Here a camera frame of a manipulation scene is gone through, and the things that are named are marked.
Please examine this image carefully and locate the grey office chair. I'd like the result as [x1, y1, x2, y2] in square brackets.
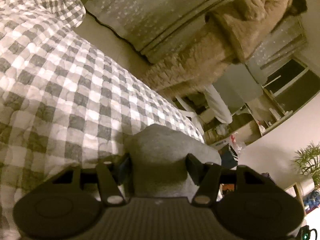
[175, 62, 263, 135]

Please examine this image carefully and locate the grey checked blanket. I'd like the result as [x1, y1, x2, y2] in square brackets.
[0, 0, 205, 240]

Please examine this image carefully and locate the clear plastic bag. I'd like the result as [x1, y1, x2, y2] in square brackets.
[226, 134, 247, 153]

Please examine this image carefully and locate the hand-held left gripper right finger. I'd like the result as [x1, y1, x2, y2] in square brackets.
[187, 153, 275, 207]

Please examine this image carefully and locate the green potted plant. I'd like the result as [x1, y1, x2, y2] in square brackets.
[294, 142, 320, 189]

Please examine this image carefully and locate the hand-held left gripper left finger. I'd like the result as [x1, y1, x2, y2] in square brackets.
[51, 154, 132, 207]

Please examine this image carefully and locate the dark blue bin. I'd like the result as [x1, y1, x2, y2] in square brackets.
[220, 145, 238, 169]

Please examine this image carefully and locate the wooden desk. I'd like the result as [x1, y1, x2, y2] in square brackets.
[202, 57, 308, 150]

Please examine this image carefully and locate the grey star-print curtain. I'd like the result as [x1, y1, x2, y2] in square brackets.
[85, 0, 240, 63]
[245, 12, 308, 83]

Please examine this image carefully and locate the grey fleece garment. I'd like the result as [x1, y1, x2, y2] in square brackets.
[124, 124, 222, 198]

